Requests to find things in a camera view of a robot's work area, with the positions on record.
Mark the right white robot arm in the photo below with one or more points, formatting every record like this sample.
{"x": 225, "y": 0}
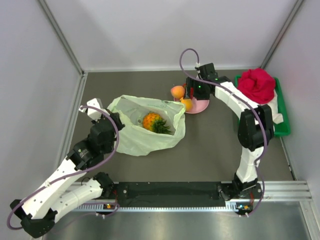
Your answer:
{"x": 255, "y": 128}

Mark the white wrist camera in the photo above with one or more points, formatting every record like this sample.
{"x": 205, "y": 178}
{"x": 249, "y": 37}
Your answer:
{"x": 91, "y": 109}
{"x": 197, "y": 67}

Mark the white cloth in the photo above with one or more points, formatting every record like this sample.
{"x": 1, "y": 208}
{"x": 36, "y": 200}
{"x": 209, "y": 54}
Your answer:
{"x": 275, "y": 112}

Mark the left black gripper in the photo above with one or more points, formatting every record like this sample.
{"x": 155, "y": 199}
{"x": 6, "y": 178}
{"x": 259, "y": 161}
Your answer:
{"x": 117, "y": 117}

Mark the pale green plastic bag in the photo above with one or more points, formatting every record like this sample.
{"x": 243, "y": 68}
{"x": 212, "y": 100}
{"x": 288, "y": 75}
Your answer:
{"x": 137, "y": 141}

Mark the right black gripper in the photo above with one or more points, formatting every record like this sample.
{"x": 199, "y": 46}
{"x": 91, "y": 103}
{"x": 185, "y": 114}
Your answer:
{"x": 192, "y": 82}

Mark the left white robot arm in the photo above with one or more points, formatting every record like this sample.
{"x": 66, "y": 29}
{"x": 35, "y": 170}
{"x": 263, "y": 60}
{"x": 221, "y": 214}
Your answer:
{"x": 39, "y": 213}

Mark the red cloth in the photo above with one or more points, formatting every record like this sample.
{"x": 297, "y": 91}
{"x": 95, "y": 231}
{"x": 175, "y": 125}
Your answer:
{"x": 257, "y": 85}

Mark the toy pineapple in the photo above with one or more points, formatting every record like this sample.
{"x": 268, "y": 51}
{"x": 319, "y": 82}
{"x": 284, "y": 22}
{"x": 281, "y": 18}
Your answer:
{"x": 155, "y": 123}

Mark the green plastic tray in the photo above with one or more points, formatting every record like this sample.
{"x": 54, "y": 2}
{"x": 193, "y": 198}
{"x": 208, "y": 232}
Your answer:
{"x": 282, "y": 126}

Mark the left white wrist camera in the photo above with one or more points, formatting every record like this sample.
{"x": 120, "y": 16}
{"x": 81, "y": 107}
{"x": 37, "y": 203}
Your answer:
{"x": 91, "y": 109}

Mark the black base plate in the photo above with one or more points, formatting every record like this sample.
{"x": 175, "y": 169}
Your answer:
{"x": 177, "y": 194}

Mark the pink plate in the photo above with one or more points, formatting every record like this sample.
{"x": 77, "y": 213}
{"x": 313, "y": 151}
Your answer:
{"x": 198, "y": 106}

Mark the yellow orange fruit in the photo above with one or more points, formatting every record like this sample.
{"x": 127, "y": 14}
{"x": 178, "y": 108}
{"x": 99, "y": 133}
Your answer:
{"x": 188, "y": 103}

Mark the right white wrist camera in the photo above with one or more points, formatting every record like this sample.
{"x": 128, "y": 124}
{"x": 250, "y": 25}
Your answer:
{"x": 197, "y": 67}

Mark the pink peach fruit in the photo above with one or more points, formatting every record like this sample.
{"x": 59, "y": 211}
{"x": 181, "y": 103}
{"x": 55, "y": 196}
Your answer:
{"x": 178, "y": 92}

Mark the aluminium frame rail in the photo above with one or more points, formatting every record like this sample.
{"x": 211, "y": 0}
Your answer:
{"x": 57, "y": 120}

